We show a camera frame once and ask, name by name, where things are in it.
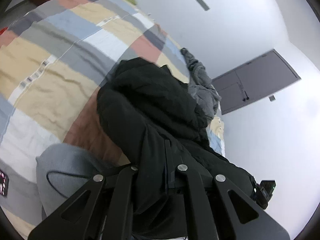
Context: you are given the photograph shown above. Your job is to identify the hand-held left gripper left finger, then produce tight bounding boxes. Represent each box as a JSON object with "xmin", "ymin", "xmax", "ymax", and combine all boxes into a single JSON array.
[{"xmin": 27, "ymin": 165, "xmax": 140, "ymax": 240}]

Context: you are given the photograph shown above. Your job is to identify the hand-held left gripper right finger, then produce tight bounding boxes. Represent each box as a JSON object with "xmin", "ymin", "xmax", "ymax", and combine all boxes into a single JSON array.
[{"xmin": 164, "ymin": 139, "xmax": 291, "ymax": 240}]

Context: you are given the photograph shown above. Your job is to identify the black puffer jacket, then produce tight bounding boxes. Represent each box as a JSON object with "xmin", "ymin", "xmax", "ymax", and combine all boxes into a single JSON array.
[{"xmin": 96, "ymin": 57, "xmax": 257, "ymax": 240}]

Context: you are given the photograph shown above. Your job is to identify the light blue jeans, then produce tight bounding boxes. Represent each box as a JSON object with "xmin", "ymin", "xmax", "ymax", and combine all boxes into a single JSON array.
[{"xmin": 36, "ymin": 144, "xmax": 132, "ymax": 219}]

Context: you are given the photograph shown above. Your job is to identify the grey door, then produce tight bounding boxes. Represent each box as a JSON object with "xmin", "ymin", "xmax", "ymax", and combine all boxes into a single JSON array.
[{"xmin": 211, "ymin": 49, "xmax": 302, "ymax": 115}]

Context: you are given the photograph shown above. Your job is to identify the black phone with red print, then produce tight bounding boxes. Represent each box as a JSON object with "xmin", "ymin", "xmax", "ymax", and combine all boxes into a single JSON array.
[{"xmin": 0, "ymin": 171, "xmax": 9, "ymax": 197}]

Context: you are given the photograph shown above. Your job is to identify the grey fleece garment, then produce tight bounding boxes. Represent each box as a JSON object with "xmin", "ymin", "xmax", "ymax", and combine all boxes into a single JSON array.
[{"xmin": 180, "ymin": 47, "xmax": 222, "ymax": 120}]

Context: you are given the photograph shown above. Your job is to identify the bed with patchwork cover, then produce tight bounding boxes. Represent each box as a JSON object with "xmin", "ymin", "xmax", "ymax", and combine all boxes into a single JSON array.
[{"xmin": 0, "ymin": 0, "xmax": 225, "ymax": 233}]

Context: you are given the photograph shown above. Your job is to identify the thin black cord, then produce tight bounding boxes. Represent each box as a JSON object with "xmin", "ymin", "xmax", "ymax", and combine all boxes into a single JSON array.
[{"xmin": 46, "ymin": 171, "xmax": 98, "ymax": 201}]

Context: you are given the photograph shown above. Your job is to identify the white and grey wall panel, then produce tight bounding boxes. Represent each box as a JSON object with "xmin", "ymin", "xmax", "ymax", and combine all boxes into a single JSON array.
[{"xmin": 190, "ymin": 0, "xmax": 210, "ymax": 12}]

